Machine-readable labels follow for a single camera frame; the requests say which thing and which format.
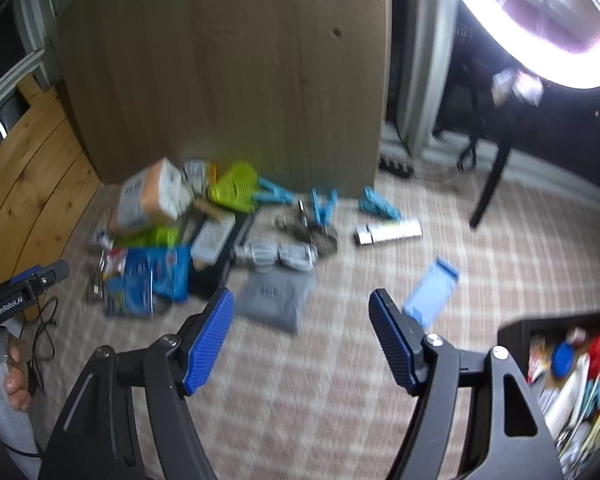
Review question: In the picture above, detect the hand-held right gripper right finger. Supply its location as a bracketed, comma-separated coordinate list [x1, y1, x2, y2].
[369, 288, 566, 480]

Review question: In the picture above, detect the black wet wipes packet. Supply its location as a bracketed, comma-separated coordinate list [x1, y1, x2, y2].
[187, 210, 255, 302]

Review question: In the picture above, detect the person's left hand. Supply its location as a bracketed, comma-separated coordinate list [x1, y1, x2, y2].
[0, 337, 33, 411]

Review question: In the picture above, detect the yellow-green strip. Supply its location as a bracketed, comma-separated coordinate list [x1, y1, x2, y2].
[112, 224, 181, 250]

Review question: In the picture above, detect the orange and white box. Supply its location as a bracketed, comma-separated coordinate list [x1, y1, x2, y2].
[116, 157, 193, 236]

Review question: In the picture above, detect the black tripod leg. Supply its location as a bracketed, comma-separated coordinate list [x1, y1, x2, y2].
[469, 130, 512, 229]

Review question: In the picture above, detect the white phone clamp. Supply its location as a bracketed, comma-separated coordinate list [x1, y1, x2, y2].
[492, 69, 544, 107]

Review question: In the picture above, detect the grey fabric pouch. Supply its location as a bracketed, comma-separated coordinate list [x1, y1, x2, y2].
[235, 272, 317, 336]

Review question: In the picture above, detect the green plastic shuttlecock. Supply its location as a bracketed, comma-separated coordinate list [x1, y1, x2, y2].
[207, 161, 261, 213]

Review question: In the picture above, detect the pine wood cabinet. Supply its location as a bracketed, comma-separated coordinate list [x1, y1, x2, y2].
[0, 77, 103, 321]

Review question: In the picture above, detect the white patterned lighter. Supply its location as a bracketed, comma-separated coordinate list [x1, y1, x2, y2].
[356, 218, 423, 247]

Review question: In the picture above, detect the black power strip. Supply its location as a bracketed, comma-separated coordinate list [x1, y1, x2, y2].
[378, 157, 415, 179]

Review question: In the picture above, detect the thin black cable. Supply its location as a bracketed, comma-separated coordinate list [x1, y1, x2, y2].
[27, 297, 61, 363]

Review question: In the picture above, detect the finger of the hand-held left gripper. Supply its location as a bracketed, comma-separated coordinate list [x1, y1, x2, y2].
[11, 260, 71, 291]

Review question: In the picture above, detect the person's left forearm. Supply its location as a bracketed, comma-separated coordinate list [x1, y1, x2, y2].
[0, 360, 42, 478]

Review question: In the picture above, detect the white tube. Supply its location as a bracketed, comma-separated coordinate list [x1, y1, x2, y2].
[545, 352, 592, 426]

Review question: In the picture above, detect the wooden board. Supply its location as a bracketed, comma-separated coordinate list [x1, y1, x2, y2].
[55, 0, 393, 201]

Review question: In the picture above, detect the grey coiled cable bundle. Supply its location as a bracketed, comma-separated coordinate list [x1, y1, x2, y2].
[235, 240, 318, 273]

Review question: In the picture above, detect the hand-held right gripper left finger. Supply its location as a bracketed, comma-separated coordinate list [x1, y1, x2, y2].
[39, 287, 236, 480]

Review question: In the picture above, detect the yellow snack packet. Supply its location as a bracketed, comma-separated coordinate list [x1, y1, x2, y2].
[182, 159, 218, 196]

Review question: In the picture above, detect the wooden stick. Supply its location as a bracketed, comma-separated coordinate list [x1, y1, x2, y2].
[192, 197, 226, 221]

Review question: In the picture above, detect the white ring light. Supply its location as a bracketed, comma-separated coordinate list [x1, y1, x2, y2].
[437, 0, 600, 91]

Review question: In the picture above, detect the blue round lid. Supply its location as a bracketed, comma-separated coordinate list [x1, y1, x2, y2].
[550, 342, 576, 378]

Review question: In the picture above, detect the metal keyring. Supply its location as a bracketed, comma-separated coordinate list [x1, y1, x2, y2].
[86, 254, 107, 304]

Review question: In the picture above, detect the black coiled cable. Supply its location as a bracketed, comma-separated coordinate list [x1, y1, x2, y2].
[457, 135, 481, 171]

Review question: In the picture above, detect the blue plastic holder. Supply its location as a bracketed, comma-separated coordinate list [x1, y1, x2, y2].
[404, 256, 460, 326]

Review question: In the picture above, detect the blue printed packet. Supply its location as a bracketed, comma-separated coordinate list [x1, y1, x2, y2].
[105, 245, 192, 318]

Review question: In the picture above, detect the black storage container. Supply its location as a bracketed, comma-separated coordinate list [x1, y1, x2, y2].
[497, 310, 600, 480]

